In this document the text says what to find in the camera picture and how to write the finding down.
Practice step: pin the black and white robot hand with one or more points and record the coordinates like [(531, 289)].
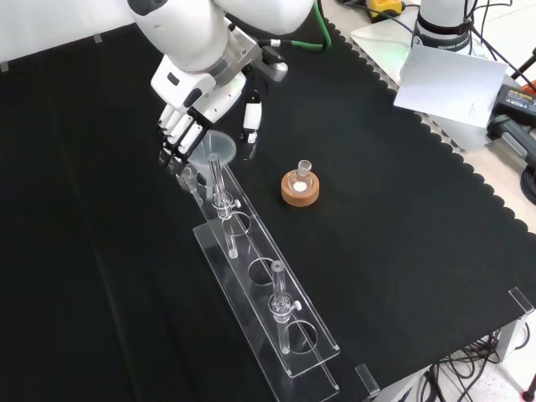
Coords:
[(184, 88)]

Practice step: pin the translucent plastic funnel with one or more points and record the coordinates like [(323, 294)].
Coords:
[(218, 146)]

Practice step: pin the clear acrylic funnel stand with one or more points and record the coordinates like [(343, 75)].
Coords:
[(268, 293)]

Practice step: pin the round-bottom glass flask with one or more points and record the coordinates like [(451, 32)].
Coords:
[(302, 178)]

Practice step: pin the pale board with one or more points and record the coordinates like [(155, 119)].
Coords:
[(377, 42)]

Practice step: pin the yellow stop button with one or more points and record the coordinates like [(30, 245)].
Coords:
[(385, 7)]

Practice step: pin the white paper sheet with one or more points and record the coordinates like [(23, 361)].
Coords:
[(452, 84)]

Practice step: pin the black bench cloth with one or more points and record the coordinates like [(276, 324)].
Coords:
[(398, 251)]

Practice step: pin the black and grey clamp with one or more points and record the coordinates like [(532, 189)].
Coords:
[(513, 136)]

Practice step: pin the black power supply box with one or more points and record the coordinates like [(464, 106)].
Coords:
[(517, 100)]

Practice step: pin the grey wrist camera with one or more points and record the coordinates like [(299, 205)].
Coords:
[(274, 67)]

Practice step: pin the clear acrylic corner bracket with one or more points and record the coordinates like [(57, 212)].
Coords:
[(367, 379), (521, 300)]

